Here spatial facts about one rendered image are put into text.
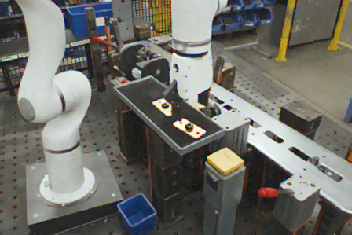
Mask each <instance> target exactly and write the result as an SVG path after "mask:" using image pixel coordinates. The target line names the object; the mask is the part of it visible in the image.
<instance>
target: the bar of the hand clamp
mask: <svg viewBox="0 0 352 235"><path fill-rule="evenodd" d="M118 21H119V22H120V23H122V18H121V17H118V18H117V19H115V18H109V23H108V25H111V26H112V32H113V35H114V39H115V44H116V46H118V47H119V49H121V48H124V47H123V43H122V38H121V35H120V33H119V26H118V24H117V23H118Z"/></svg>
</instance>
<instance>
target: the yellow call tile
mask: <svg viewBox="0 0 352 235"><path fill-rule="evenodd" d="M207 161H208V162H209V163H210V164H212V165H213V166H214V167H215V168H217V170H219V172H222V174H228V173H229V172H231V171H233V170H235V169H237V168H238V167H240V166H242V165H243V164H244V161H243V160H242V159H241V158H240V157H239V156H237V155H236V154H234V153H233V152H231V151H230V149H227V148H224V149H222V150H220V151H219V152H216V153H215V154H211V155H210V156H208V157H207Z"/></svg>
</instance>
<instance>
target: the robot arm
mask: <svg viewBox="0 0 352 235"><path fill-rule="evenodd" d="M15 1H16V2H17V4H19V6H20V8H21V9H22V12H23V15H24V20H25V24H26V27H27V36H28V41H29V58H28V61H27V67H26V68H25V71H24V75H23V78H22V80H21V84H20V89H19V94H18V105H19V110H20V111H21V115H23V116H24V118H25V119H27V120H29V122H31V123H46V125H45V126H44V129H43V131H42V145H43V148H44V156H45V159H46V166H47V172H48V175H47V176H46V177H45V178H44V179H43V180H42V183H41V184H40V187H39V189H40V193H41V194H42V197H44V198H45V200H48V201H49V202H54V203H58V204H64V203H71V202H73V201H76V200H79V199H81V198H82V197H84V196H85V195H87V194H88V193H89V192H90V191H91V190H92V188H93V187H94V183H95V178H94V174H93V173H92V172H91V171H90V170H88V169H86V168H85V167H83V155H82V149H81V143H80V132H79V129H80V125H81V122H82V121H83V118H84V117H85V114H86V111H87V109H88V106H89V104H90V97H91V89H90V83H89V81H88V78H87V77H86V76H85V75H83V74H82V73H80V72H77V71H75V70H70V71H66V72H62V73H59V74H57V75H55V73H56V71H57V68H58V67H59V65H60V62H62V58H63V56H64V50H65V44H66V40H65V25H64V18H63V13H62V12H61V11H60V9H59V8H58V7H57V6H56V5H55V3H53V2H52V1H50V0H15ZM226 6H227V0H171V7H172V48H173V49H174V53H173V55H172V62H171V68H170V85H169V86H168V88H166V89H165V91H164V92H163V93H162V97H163V98H164V100H165V101H166V102H167V103H169V104H170V105H171V116H172V117H173V118H174V119H176V120H177V121H179V122H181V121H182V111H183V107H181V106H180V105H181V104H182V102H183V99H189V98H191V97H193V96H195V95H196V94H198V103H199V104H200V105H203V106H204V107H207V106H208V103H209V93H208V92H209V91H211V86H212V83H213V82H214V80H213V79H214V78H215V75H216V72H215V71H214V70H212V59H211V50H210V48H211V23H212V20H213V18H214V17H215V16H217V15H218V14H219V13H221V12H222V10H224V9H225V7H226ZM171 95H172V96H171ZM177 96H179V99H178V101H175V100H174V99H175V98H176V97H177Z"/></svg>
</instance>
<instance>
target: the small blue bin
mask: <svg viewBox="0 0 352 235"><path fill-rule="evenodd" d="M117 208H118V210H119V215H120V218H121V220H122V221H123V225H124V226H125V228H126V229H127V231H128V233H129V234H130V235H146V234H147V233H150V232H151V231H153V230H154V229H155V226H156V209H155V208H154V207H153V206H152V205H151V204H150V203H149V201H148V200H147V199H146V197H145V196H144V195H143V193H139V194H138V195H136V196H133V197H131V198H129V199H127V200H125V201H123V202H122V203H120V204H118V205H117Z"/></svg>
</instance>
